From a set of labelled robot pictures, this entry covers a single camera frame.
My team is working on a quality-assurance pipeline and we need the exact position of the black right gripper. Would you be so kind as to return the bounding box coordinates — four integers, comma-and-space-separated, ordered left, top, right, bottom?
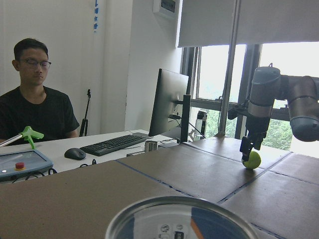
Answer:
240, 116, 270, 162

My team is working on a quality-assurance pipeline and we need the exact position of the yellow tennis ball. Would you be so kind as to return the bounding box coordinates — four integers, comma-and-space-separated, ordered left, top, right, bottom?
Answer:
243, 151, 261, 169

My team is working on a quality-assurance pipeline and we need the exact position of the clear Wilson tennis ball can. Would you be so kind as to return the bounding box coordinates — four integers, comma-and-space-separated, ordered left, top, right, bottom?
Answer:
105, 196, 258, 239

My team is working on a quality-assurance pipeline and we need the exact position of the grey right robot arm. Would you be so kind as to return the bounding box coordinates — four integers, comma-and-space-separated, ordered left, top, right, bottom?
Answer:
235, 66, 319, 162

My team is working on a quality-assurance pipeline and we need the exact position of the dark water bottle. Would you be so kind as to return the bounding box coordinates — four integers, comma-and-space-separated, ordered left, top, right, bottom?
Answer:
194, 111, 207, 140

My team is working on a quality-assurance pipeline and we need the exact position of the black computer monitor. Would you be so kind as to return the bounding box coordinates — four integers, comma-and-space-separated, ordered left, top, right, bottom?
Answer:
149, 69, 190, 142

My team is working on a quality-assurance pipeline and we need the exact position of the steel cup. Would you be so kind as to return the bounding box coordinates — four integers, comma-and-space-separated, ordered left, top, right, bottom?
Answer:
145, 140, 158, 152

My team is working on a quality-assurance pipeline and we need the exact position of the black keyboard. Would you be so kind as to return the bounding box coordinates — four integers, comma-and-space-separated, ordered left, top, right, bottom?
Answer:
80, 134, 146, 156

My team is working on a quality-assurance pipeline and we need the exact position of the black tripod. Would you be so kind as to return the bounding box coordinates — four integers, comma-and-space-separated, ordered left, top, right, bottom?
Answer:
79, 89, 91, 137

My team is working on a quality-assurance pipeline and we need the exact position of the black computer mouse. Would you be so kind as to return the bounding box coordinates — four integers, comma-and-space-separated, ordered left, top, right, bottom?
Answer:
64, 148, 86, 160

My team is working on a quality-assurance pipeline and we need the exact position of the man in black shirt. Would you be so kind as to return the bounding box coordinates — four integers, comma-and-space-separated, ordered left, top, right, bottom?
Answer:
0, 38, 79, 142

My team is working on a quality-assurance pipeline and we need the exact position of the blue teach pendant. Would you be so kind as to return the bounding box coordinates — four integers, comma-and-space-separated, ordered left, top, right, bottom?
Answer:
0, 149, 53, 182

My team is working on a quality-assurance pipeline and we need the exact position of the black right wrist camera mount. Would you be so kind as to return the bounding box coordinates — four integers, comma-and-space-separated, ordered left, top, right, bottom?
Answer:
227, 104, 248, 120

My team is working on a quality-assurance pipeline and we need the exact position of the white electrical wall box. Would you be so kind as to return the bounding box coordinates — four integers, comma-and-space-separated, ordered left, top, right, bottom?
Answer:
153, 0, 177, 19

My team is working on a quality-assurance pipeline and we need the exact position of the green handled grabber tool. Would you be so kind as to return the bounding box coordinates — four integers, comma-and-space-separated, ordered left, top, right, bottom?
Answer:
0, 126, 44, 149

